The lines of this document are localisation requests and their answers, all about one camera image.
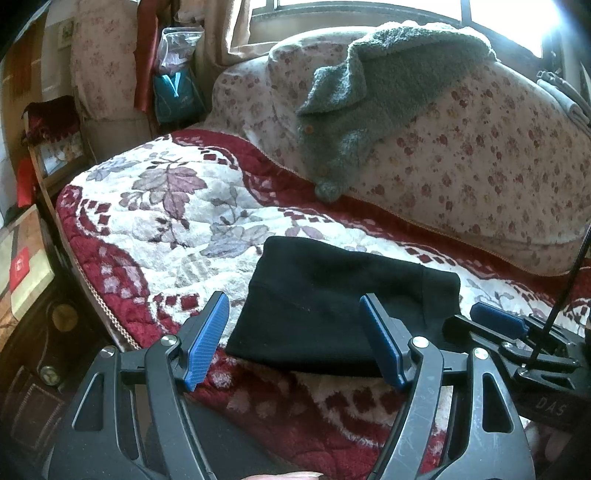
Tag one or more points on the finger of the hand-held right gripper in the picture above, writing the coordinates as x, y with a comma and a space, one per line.
498, 319
475, 332

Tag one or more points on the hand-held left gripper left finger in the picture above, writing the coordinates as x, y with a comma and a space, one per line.
207, 341

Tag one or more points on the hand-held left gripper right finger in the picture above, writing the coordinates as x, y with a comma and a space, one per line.
383, 341

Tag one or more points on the black pants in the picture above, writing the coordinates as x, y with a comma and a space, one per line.
341, 300

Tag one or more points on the person's left hand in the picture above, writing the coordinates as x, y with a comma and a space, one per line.
286, 476

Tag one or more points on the red and white floral blanket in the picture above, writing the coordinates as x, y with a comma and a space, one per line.
175, 221

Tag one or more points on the floral sofa back cushion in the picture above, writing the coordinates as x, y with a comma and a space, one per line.
461, 152

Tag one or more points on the dark wooden cabinet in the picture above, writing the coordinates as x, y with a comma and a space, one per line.
32, 369

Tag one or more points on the cardboard box with red label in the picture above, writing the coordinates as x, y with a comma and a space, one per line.
23, 267

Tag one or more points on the grey folded cloth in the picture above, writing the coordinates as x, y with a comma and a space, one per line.
565, 94

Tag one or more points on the red packet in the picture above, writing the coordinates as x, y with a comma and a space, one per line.
27, 182

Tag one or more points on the clear plastic bag teal contents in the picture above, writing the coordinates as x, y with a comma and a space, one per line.
178, 83

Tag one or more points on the grey-green fleece jacket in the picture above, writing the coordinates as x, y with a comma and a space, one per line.
383, 78

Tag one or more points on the dark red velvet cloth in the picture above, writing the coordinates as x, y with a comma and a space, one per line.
51, 117

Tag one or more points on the red hanging cloth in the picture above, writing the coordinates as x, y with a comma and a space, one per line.
145, 55

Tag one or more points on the floral chair cover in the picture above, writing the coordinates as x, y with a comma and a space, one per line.
104, 55

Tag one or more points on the beige curtain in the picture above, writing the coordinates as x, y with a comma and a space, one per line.
226, 32

